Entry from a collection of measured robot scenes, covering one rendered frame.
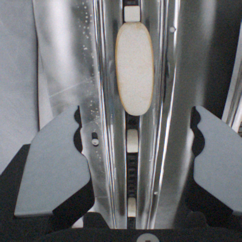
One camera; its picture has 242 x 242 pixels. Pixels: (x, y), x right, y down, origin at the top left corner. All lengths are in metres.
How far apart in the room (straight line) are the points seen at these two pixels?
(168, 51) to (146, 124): 0.09
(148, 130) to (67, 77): 0.11
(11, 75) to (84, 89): 0.12
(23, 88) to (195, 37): 0.22
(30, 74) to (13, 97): 0.05
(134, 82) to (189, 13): 0.10
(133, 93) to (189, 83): 0.08
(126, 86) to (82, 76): 0.04
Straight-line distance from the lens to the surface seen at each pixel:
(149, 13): 0.19
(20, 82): 0.27
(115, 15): 0.19
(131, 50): 0.18
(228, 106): 0.21
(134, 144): 0.22
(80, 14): 0.18
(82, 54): 0.19
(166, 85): 0.19
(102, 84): 0.19
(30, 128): 0.30
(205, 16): 0.24
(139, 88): 0.19
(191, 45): 0.23
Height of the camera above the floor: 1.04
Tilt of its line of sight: 59 degrees down
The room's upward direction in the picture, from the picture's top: 176 degrees counter-clockwise
